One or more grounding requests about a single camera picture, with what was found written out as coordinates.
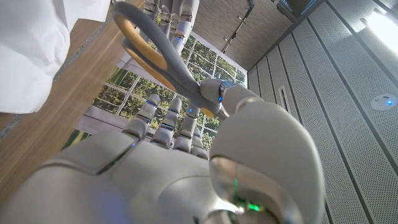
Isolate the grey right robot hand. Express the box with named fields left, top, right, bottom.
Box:
left=0, top=77, right=326, bottom=224

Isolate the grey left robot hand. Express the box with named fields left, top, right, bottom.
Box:
left=138, top=0, right=200, bottom=55

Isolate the white paper sheet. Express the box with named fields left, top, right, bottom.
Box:
left=0, top=0, right=111, bottom=114

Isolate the printed window forest backdrop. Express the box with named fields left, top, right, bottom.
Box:
left=62, top=27, right=249, bottom=151

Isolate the bright ceiling lamp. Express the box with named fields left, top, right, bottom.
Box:
left=360, top=7, right=398, bottom=49

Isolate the round white ceiling sensor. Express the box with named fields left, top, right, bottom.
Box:
left=370, top=93, right=398, bottom=111

